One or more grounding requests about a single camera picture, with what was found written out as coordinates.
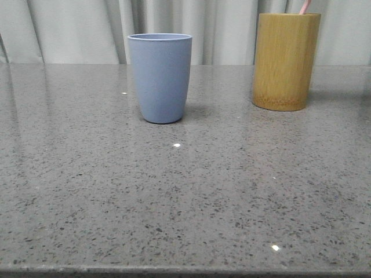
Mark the blue plastic cup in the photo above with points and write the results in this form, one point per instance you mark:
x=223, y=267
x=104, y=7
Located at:
x=161, y=70

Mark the grey white curtain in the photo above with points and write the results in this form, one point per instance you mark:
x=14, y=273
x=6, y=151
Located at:
x=95, y=32

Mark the bamboo wooden cup holder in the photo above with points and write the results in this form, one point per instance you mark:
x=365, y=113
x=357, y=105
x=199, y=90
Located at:
x=285, y=51

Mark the pink chopstick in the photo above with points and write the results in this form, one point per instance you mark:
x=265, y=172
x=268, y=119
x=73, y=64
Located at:
x=304, y=7

